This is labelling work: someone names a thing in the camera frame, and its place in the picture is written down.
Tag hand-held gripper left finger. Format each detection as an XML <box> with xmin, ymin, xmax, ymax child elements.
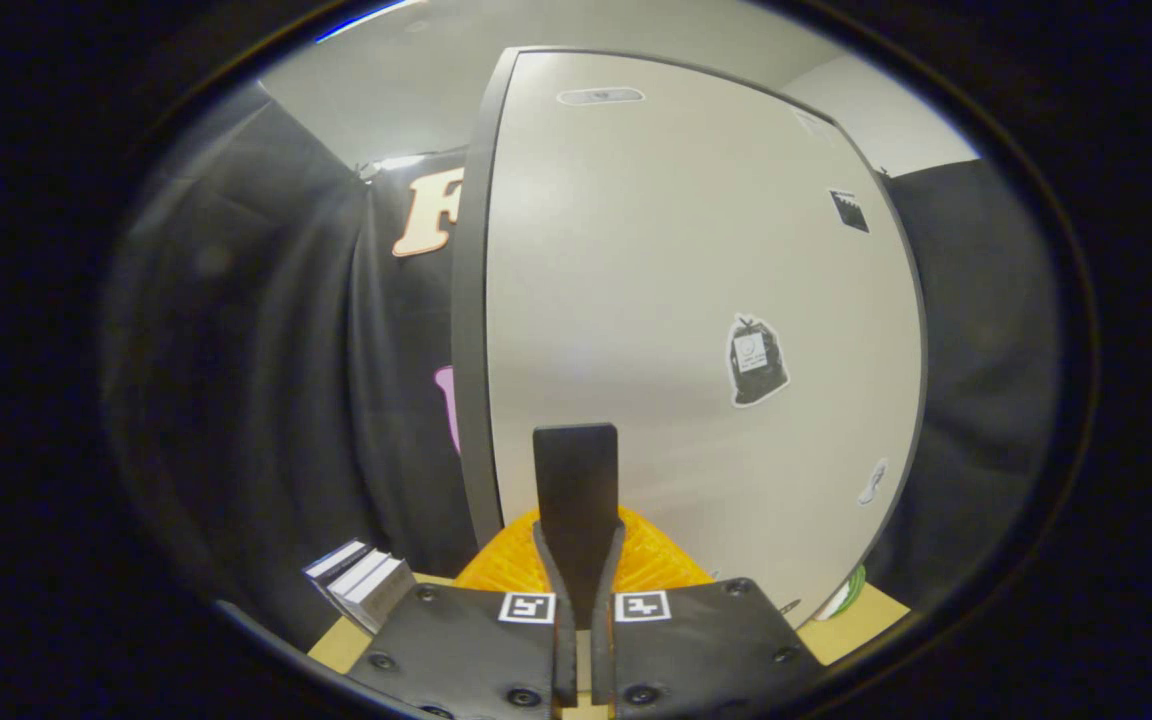
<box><xmin>346</xmin><ymin>425</ymin><xmax>578</xmax><ymax>720</ymax></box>

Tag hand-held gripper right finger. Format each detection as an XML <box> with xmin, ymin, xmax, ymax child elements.
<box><xmin>576</xmin><ymin>424</ymin><xmax>823</xmax><ymax>720</ymax></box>

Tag white shoe cabinet door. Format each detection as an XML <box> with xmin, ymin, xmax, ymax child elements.
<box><xmin>485</xmin><ymin>50</ymin><xmax>927</xmax><ymax>627</ymax></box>

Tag grey and white boxes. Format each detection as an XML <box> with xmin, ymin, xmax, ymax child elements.
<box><xmin>302</xmin><ymin>539</ymin><xmax>419</xmax><ymax>635</ymax></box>

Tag green and white object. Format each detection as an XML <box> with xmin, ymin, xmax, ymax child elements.
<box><xmin>814</xmin><ymin>564</ymin><xmax>868</xmax><ymax>622</ymax></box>

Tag black backdrop cloth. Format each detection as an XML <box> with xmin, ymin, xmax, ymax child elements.
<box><xmin>864</xmin><ymin>158</ymin><xmax>1062</xmax><ymax>613</ymax></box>
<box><xmin>104</xmin><ymin>85</ymin><xmax>479</xmax><ymax>651</ymax></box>

